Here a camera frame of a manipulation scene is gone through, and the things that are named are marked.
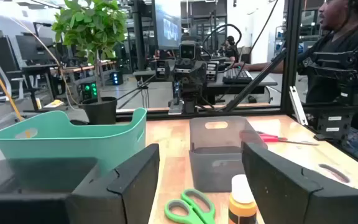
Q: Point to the black aluminium table frame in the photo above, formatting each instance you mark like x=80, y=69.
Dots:
x=291, y=62

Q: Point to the dark background monitor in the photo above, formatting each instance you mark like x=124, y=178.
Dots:
x=34, y=46

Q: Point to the computer with green lights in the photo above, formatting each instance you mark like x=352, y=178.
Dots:
x=89, y=91

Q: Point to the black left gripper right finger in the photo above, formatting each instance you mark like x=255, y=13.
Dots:
x=278, y=193

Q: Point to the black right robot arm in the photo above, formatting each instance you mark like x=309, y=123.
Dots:
x=188, y=96

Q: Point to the white flat bracket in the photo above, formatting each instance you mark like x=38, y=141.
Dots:
x=298, y=107

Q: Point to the computer monitor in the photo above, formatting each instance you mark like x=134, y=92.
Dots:
x=166, y=25

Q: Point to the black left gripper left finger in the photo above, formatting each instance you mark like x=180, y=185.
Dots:
x=129, y=193

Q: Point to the orange paint bottle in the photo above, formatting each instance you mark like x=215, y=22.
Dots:
x=242, y=214

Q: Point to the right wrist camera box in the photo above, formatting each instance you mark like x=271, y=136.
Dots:
x=187, y=51

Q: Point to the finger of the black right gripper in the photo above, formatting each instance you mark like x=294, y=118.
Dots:
x=161, y=69
x=212, y=71

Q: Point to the person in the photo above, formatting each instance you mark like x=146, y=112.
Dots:
x=331, y=62
x=230, y=46

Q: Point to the teal plastic bin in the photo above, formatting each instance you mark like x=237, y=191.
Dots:
x=73, y=146

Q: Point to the dark desk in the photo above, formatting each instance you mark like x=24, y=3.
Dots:
x=259, y=84

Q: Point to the green potted plant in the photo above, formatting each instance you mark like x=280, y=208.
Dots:
x=99, y=112

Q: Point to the wooden background desk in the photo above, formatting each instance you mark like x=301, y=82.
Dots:
x=82, y=68

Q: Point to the computer with blue lights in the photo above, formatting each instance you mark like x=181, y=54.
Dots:
x=116, y=77

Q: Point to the grey translucent plastic bin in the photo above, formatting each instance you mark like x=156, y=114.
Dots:
x=216, y=168

